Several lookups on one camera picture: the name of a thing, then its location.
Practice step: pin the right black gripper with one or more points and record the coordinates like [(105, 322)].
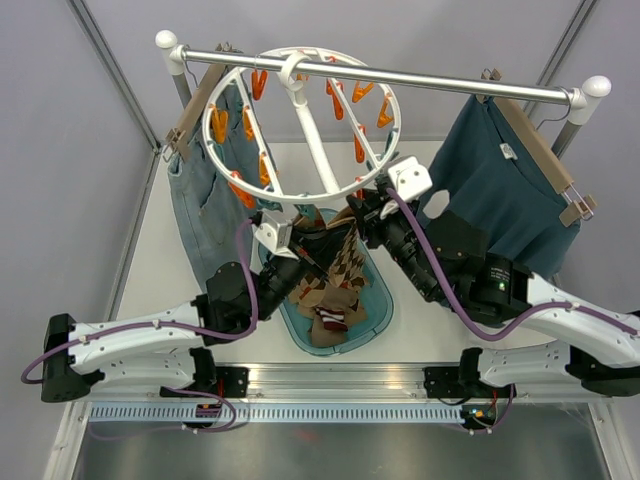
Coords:
[(373, 213)]

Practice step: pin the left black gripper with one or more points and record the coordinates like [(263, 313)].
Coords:
[(313, 244)]

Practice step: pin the beige orange argyle sock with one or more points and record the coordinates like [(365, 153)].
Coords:
[(347, 269)]

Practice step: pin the brown argyle sock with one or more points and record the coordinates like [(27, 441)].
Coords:
[(309, 292)]

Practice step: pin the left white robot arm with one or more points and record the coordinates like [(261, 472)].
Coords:
[(169, 352)]

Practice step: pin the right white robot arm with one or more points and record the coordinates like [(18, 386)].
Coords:
[(448, 263)]

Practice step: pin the orange clip front left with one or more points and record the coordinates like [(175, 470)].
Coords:
[(247, 200)]

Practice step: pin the right beige clothes hanger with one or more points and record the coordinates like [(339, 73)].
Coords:
[(547, 157)]

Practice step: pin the beige clothes hanger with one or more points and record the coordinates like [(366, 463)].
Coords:
[(547, 157), (178, 137)]

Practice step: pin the left beige clothes hanger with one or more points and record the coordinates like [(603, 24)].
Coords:
[(178, 137)]

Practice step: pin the teal plastic basin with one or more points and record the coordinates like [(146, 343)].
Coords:
[(375, 297)]

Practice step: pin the teal long sleeve shirt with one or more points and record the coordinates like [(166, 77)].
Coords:
[(494, 184)]

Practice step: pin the blue denim garment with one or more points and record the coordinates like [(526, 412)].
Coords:
[(206, 210)]

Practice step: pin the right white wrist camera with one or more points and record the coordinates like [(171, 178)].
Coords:
[(409, 178)]

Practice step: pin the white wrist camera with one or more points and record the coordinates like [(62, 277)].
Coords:
[(409, 178), (274, 233)]

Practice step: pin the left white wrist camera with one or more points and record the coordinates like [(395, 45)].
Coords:
[(274, 233)]

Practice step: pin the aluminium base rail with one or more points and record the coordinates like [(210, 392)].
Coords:
[(295, 382)]

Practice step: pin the metal clothes rack rail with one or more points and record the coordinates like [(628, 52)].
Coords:
[(294, 63)]

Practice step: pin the white slotted cable duct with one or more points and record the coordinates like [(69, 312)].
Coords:
[(278, 413)]

